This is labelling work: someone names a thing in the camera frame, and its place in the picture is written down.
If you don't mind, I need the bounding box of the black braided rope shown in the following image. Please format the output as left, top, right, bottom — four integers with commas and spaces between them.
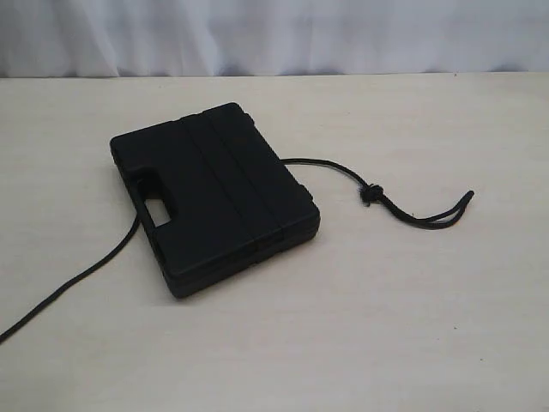
0, 157, 475, 344

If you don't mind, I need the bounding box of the white curtain backdrop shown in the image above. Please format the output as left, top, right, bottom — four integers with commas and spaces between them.
1, 1, 548, 77

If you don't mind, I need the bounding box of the black plastic carry case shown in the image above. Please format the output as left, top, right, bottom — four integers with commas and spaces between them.
110, 102, 321, 299

